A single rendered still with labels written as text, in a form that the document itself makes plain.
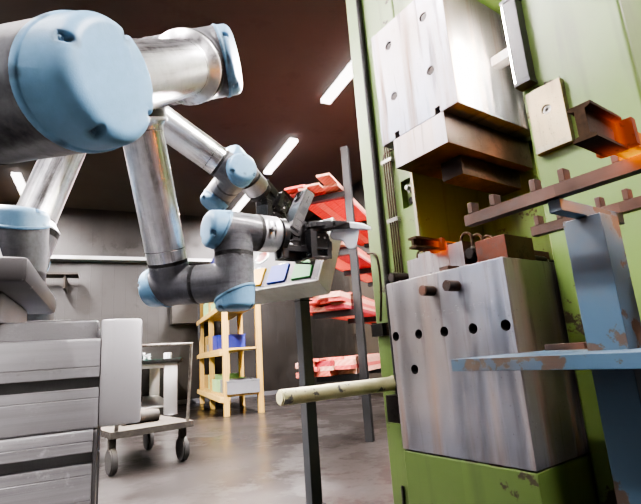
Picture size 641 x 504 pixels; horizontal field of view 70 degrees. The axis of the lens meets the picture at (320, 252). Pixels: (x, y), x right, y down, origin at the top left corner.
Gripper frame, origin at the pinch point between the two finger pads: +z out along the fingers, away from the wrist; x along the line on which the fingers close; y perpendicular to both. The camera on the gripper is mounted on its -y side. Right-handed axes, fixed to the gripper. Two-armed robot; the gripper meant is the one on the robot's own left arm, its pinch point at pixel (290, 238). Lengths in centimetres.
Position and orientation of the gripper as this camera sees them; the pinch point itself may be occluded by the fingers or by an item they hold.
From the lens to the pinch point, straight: 147.4
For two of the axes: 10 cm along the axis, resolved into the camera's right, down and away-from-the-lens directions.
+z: 4.7, 6.2, 6.3
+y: 1.9, -7.6, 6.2
